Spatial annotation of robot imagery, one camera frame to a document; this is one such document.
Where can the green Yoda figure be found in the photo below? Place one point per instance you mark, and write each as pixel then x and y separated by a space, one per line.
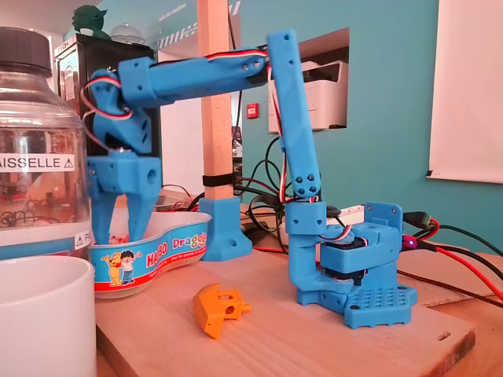
pixel 88 21

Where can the clear Haribo candy tub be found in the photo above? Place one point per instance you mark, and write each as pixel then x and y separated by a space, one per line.
pixel 157 255

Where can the red fire alarm box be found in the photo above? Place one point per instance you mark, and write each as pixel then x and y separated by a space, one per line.
pixel 252 110

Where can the metal mesh power supply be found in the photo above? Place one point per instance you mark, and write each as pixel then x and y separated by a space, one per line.
pixel 173 200

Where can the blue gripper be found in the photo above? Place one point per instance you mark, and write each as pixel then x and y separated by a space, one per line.
pixel 125 175

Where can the white wall panel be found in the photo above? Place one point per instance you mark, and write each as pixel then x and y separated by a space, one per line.
pixel 467 86

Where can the white office printer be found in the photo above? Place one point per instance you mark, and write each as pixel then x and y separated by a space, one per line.
pixel 330 98

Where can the orange 3D-printed part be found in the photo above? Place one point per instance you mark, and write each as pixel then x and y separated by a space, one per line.
pixel 208 310

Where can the white ceramic mug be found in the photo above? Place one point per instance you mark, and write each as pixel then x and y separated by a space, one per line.
pixel 43 314

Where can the light wooden board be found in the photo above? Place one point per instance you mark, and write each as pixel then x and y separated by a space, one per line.
pixel 294 345

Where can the blue 3D-printed robot arm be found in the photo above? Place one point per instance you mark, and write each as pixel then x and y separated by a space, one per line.
pixel 291 118

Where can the black cabinet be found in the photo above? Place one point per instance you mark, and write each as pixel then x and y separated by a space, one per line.
pixel 98 51

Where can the wooden camera post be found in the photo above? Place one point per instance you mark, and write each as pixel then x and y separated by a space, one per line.
pixel 216 137

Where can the blue printed post base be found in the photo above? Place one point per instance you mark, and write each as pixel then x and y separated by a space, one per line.
pixel 220 231

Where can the green terminal plug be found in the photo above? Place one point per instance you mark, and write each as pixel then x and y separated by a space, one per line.
pixel 422 219

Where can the clear jar with black lid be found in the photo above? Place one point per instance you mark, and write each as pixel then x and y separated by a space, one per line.
pixel 39 118

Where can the clear dome on cabinet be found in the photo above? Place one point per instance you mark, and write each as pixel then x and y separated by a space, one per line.
pixel 126 34

